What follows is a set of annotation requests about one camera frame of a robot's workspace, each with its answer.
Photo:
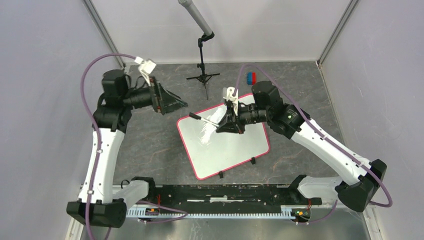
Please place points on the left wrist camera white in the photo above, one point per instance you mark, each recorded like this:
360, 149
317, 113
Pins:
145, 68

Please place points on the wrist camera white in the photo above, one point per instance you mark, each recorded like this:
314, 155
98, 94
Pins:
231, 94
145, 68

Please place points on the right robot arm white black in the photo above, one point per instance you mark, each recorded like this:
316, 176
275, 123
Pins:
358, 179

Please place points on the grey microphone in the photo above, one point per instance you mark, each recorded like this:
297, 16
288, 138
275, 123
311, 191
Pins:
197, 16

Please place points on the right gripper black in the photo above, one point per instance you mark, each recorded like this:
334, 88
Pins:
228, 124

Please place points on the blue red eraser block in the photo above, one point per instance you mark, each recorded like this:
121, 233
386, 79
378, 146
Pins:
251, 78

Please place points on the whiteboard with pink frame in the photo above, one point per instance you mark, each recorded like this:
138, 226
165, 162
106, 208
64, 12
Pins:
211, 153

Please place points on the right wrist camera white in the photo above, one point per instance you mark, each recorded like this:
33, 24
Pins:
231, 94

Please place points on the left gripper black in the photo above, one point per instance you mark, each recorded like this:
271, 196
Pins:
162, 101

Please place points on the black tripod stand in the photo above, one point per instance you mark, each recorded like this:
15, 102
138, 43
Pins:
203, 77

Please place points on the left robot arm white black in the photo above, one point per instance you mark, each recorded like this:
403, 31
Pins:
97, 205

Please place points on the black white marker pen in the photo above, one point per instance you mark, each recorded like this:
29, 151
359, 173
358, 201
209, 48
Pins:
197, 117

